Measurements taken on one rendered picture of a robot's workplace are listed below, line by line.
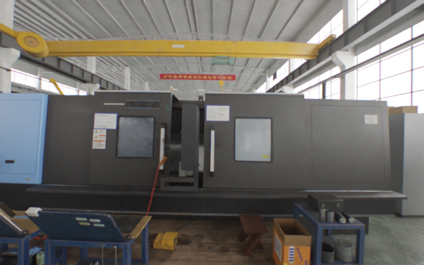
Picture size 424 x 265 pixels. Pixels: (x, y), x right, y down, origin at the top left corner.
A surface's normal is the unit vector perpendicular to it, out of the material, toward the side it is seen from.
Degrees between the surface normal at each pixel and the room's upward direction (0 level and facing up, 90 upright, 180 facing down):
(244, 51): 90
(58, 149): 86
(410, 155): 90
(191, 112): 88
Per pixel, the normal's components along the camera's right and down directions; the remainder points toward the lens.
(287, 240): -0.05, 0.00
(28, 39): 0.61, 0.01
